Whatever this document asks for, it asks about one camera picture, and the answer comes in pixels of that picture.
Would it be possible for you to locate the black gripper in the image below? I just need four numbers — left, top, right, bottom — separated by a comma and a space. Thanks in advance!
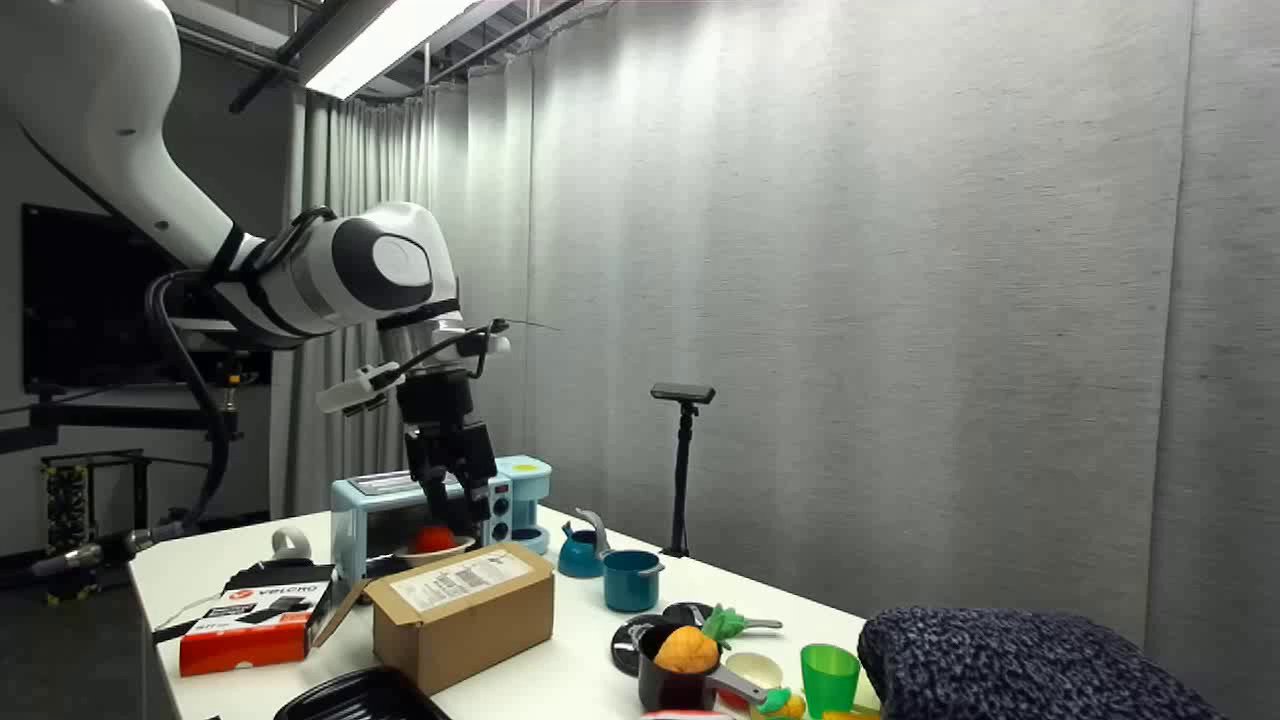
397, 373, 505, 518

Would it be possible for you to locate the black bowl with fruit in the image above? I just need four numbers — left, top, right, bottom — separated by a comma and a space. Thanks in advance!
633, 620, 729, 714

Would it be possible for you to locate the light blue toy oven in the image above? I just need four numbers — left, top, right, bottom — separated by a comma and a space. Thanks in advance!
328, 453, 557, 581

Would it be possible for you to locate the brown cardboard box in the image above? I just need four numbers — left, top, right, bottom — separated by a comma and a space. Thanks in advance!
359, 541, 561, 700

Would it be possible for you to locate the teal toy kettle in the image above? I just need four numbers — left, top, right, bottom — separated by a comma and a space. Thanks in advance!
550, 514, 608, 583

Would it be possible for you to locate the grey tape roll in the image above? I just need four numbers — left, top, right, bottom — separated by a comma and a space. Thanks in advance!
267, 523, 316, 564

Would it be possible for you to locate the teal toy pot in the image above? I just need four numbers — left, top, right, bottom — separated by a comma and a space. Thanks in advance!
601, 548, 667, 615

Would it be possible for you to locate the black toy pan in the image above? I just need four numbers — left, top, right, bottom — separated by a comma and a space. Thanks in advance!
608, 601, 718, 681

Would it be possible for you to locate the black plastic tray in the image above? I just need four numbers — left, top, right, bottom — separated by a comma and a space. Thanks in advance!
267, 663, 452, 720

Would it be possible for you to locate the red and black box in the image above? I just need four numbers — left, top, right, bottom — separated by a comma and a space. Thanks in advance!
174, 581, 332, 681

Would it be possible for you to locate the green toy vegetable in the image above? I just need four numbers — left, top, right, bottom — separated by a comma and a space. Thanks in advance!
699, 605, 750, 647

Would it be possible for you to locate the green plastic cup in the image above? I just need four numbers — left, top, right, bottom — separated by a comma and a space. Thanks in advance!
795, 638, 863, 720

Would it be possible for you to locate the ceiling light strip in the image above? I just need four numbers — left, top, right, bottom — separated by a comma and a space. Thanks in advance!
299, 0, 480, 105

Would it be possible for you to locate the dark blue speckled cloth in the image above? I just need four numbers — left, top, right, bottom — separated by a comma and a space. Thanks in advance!
855, 605, 1220, 720

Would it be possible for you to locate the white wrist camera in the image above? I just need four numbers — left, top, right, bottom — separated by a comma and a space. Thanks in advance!
316, 316, 514, 415

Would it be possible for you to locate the black camera on tripod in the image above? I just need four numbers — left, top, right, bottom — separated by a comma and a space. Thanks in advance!
647, 378, 718, 558

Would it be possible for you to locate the black wall monitor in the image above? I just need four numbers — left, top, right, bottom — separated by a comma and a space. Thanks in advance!
15, 199, 272, 401

